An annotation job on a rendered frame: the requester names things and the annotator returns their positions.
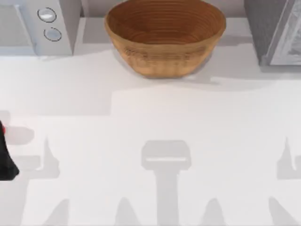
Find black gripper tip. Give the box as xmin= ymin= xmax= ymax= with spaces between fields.
xmin=0 ymin=120 xmax=20 ymax=181

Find round microwave knob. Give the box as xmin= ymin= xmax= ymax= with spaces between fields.
xmin=43 ymin=26 xmax=63 ymax=42
xmin=37 ymin=7 xmax=57 ymax=24

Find pale microwave oven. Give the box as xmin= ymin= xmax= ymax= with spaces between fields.
xmin=0 ymin=0 xmax=82 ymax=57

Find brown woven basket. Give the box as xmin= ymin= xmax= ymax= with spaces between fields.
xmin=104 ymin=0 xmax=227 ymax=79

